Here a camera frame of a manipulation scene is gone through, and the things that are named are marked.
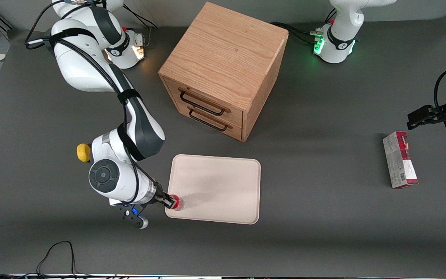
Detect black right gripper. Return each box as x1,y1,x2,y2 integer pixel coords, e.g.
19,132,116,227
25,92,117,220
153,191,176,210

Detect red coke bottle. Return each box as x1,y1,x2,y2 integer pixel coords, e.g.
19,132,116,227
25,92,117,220
169,195,185,211

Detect beige rectangular tray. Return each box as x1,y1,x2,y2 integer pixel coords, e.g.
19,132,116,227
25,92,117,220
165,154,261,225

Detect grey and red carton box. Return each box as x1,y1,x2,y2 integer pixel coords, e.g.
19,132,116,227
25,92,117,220
383,131,419,189

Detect wooden drawer front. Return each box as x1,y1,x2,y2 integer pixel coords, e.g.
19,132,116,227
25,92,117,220
175,104,244,141
163,77,244,124

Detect yellow lemon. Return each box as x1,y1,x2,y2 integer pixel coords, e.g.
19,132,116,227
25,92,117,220
77,143,92,163

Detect wooden drawer cabinet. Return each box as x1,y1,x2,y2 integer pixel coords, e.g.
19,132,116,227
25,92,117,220
158,2,289,143

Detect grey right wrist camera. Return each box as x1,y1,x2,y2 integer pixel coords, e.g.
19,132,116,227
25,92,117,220
114,201,149,229

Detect black metal drawer handle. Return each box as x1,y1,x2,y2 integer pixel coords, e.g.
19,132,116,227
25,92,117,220
179,90,226,117
188,108,230,132

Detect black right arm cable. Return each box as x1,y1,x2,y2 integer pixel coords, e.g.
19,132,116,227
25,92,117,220
25,0,158,203

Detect black looped table cable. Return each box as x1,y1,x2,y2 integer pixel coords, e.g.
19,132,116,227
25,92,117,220
36,241,78,276

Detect black left arm base cables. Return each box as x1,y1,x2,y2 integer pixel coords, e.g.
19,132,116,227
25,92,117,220
271,8,338,45

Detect black arm base cables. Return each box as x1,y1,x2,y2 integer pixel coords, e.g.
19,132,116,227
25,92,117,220
122,5,159,50
271,8,338,45

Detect black right arm base cables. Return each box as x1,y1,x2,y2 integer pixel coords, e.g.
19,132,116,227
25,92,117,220
122,5,159,50

